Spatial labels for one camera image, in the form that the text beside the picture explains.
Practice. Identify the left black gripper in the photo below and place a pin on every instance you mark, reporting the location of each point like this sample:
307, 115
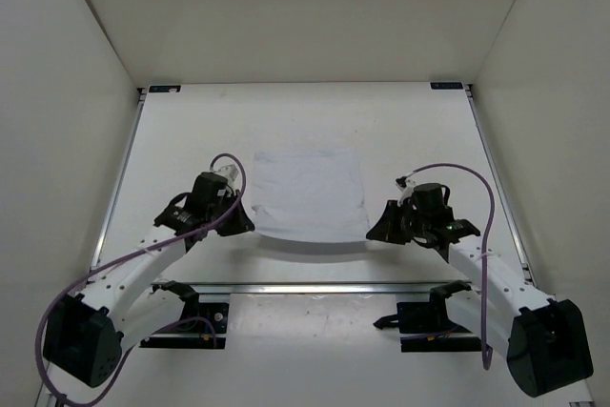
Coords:
240, 222

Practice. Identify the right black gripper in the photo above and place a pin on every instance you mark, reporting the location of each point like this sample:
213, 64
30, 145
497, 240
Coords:
386, 228

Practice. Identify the white skirt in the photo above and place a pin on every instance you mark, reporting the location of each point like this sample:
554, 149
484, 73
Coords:
309, 196

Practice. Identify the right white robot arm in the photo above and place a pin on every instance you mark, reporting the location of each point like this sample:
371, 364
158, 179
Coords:
542, 340

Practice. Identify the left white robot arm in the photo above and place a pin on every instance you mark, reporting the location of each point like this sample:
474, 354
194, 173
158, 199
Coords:
88, 331

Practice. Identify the right blue corner label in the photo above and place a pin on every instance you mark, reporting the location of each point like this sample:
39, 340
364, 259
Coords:
446, 86

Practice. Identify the blue corner label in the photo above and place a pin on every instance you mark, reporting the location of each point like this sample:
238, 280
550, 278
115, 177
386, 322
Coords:
164, 88
446, 86

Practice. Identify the left blue corner label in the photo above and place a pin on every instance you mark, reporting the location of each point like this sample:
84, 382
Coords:
164, 88

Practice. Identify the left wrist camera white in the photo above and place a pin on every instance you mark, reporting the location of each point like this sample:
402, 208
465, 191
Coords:
230, 173

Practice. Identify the aluminium front rail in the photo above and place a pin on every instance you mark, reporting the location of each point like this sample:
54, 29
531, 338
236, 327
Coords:
308, 288

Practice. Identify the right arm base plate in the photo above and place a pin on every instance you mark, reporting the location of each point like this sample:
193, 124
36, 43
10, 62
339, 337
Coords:
423, 330

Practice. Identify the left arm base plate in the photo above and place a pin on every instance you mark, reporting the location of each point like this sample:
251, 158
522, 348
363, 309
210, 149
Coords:
201, 325

